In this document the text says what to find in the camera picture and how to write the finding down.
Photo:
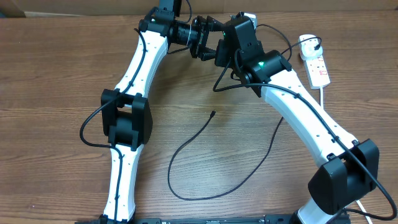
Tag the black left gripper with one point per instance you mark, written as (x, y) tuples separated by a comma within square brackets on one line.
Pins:
[(199, 50)]

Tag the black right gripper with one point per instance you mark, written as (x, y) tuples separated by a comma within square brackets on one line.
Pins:
[(223, 53)]

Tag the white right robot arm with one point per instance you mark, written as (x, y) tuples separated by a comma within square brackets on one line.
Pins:
[(347, 168)]

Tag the white power strip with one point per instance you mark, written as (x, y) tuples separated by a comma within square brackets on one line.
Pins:
[(317, 73)]

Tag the white USB wall charger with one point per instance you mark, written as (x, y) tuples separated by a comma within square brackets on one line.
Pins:
[(310, 47)]

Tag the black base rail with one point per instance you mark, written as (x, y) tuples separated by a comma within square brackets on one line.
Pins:
[(267, 219)]

